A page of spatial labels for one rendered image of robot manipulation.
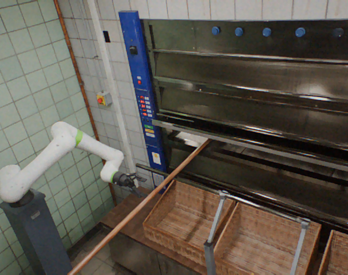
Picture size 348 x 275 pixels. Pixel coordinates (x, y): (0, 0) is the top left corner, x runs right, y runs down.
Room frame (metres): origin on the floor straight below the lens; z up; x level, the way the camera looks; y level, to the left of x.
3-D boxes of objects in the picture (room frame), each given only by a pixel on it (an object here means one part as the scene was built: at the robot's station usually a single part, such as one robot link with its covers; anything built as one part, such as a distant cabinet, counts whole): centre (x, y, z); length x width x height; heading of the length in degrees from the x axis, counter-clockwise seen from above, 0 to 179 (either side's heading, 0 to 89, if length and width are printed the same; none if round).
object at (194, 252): (1.91, -0.03, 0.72); 0.56 x 0.49 x 0.28; 50
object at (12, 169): (1.79, 1.03, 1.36); 0.16 x 0.13 x 0.19; 20
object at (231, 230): (1.53, -0.48, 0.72); 0.56 x 0.49 x 0.28; 51
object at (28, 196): (1.84, 1.08, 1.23); 0.26 x 0.15 x 0.06; 51
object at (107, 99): (2.68, 0.54, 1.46); 0.10 x 0.07 x 0.10; 50
